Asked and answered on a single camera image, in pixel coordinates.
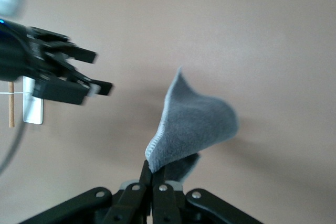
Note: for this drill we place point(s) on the white rack base plate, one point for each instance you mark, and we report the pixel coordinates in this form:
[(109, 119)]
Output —
[(32, 113)]

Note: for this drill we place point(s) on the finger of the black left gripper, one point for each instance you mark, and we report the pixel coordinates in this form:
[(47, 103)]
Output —
[(102, 87)]

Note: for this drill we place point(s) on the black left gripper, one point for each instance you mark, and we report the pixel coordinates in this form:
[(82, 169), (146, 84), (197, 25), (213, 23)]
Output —
[(15, 51)]

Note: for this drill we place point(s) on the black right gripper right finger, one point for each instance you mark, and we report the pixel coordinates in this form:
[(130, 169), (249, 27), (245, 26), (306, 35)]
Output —
[(165, 203)]

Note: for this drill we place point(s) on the wooden rack rod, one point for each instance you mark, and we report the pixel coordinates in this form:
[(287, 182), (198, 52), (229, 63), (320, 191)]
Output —
[(11, 108)]

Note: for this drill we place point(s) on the brown table cover sheet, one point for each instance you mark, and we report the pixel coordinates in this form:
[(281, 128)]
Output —
[(236, 37)]

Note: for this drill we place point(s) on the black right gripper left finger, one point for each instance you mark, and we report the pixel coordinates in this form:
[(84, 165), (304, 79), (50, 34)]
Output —
[(131, 203)]

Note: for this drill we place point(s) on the grey microfibre towel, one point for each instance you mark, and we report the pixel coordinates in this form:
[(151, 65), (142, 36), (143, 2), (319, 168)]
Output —
[(191, 121)]

